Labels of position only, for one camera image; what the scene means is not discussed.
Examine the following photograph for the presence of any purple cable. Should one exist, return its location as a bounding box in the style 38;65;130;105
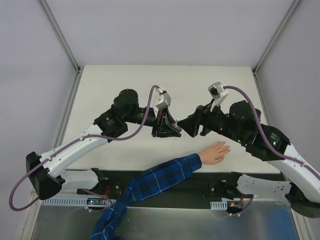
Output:
223;85;320;181
9;85;161;212

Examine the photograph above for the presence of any left white cable duct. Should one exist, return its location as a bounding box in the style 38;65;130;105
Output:
42;196;115;208

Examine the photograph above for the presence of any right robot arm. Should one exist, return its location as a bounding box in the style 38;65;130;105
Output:
176;100;320;219

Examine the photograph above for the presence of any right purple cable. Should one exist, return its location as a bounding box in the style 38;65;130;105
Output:
223;85;320;181

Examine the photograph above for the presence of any blue plaid sleeve forearm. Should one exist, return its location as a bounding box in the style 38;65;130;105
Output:
90;153;202;240

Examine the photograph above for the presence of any left aluminium frame post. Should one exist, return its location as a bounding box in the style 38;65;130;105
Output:
37;0;82;74

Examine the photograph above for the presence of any white cable duct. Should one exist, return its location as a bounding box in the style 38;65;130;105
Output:
42;196;115;208
210;200;228;211

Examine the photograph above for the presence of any right white cable duct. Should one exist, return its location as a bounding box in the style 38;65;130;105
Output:
210;200;228;211

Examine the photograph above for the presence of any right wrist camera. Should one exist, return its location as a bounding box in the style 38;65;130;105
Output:
207;81;229;112

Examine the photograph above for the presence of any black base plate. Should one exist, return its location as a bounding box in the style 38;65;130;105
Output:
76;169;259;208

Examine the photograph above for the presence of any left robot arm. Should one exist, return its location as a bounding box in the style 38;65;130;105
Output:
25;88;181;200

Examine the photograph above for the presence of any right aluminium frame post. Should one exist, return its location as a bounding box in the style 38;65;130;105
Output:
252;0;303;76

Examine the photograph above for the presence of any aluminium frame post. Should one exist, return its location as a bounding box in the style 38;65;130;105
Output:
252;0;303;76
37;0;82;74

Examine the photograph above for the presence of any mannequin hand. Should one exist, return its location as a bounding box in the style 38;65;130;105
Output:
198;141;231;165

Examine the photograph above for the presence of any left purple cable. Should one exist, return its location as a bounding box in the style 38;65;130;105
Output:
9;85;161;212

